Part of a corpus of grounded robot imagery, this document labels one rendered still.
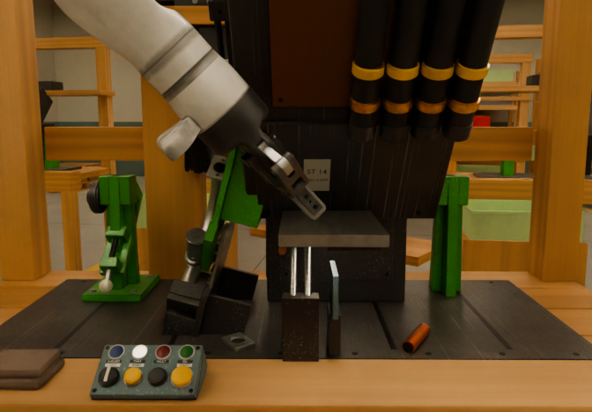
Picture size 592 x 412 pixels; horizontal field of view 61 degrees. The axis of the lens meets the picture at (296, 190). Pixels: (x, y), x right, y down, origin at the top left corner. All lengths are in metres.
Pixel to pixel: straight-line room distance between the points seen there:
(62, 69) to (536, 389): 12.67
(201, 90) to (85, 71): 12.32
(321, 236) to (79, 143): 0.90
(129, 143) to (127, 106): 10.86
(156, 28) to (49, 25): 12.75
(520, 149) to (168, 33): 1.13
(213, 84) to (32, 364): 0.56
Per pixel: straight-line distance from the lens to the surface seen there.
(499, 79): 10.57
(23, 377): 0.89
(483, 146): 1.44
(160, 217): 1.33
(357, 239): 0.74
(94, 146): 1.46
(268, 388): 0.80
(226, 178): 0.90
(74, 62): 12.95
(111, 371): 0.81
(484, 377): 0.88
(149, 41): 0.50
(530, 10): 11.53
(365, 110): 0.74
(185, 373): 0.78
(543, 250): 1.45
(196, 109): 0.50
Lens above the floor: 1.29
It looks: 8 degrees down
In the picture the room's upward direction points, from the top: straight up
